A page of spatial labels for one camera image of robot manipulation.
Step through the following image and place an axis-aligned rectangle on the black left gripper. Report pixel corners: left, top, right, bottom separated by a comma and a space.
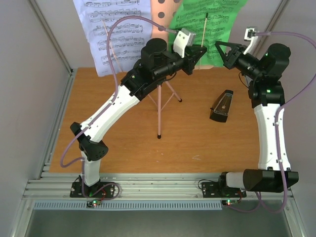
155, 46, 208, 81

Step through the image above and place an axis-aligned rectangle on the green sheet music page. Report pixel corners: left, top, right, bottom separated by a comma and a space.
169, 0, 247, 67

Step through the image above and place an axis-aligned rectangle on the pink music stand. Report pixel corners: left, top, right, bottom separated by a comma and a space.
101, 0, 214, 139

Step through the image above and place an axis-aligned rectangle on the black metronome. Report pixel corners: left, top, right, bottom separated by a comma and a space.
209, 90, 234, 123

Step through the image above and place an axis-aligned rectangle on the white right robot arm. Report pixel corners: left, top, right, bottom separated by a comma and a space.
215, 41, 299, 196

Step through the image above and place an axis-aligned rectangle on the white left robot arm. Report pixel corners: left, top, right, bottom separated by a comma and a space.
71, 38, 207, 197

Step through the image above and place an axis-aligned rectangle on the white sheet music page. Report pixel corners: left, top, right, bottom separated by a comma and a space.
74, 0, 152, 77

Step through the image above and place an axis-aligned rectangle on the right controller board with LEDs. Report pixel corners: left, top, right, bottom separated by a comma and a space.
222, 199, 239, 206

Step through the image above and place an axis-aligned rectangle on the controller board with leds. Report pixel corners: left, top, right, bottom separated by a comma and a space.
86, 199, 102, 208
222, 199, 239, 206

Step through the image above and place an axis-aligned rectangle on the left controller board with LEDs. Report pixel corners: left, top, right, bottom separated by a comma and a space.
86, 199, 102, 208

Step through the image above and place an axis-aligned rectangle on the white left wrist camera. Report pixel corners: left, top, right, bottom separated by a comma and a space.
172, 28, 196, 58

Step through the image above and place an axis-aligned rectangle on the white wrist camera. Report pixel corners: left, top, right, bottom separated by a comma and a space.
172, 28, 196, 58
243, 27, 258, 55

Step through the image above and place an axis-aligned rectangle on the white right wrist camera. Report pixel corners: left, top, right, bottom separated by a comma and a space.
243, 27, 258, 55

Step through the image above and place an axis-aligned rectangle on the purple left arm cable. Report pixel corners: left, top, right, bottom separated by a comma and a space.
60, 16, 178, 198

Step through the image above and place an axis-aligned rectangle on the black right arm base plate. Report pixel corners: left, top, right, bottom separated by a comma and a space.
198, 182, 247, 198

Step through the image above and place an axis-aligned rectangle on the aluminium left corner post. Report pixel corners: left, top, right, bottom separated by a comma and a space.
28, 0, 75, 76

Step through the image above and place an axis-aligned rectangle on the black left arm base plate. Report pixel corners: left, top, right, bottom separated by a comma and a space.
70, 181, 116, 198

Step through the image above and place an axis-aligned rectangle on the grey slotted cable duct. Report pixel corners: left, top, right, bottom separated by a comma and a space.
34, 200, 222, 211

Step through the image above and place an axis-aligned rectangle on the aluminium mounting rail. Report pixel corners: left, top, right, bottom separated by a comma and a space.
23, 172, 294, 201

